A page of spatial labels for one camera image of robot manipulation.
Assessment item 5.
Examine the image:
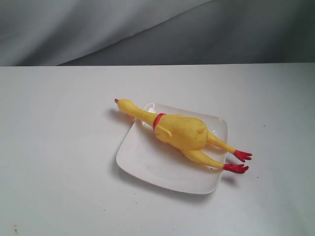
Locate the yellow rubber chicken toy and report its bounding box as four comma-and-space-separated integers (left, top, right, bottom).
115, 99, 252, 174

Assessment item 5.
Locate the white square plate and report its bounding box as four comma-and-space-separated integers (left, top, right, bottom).
116, 103, 228, 194

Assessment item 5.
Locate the grey backdrop cloth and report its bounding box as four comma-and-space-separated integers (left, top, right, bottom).
0, 0, 315, 66

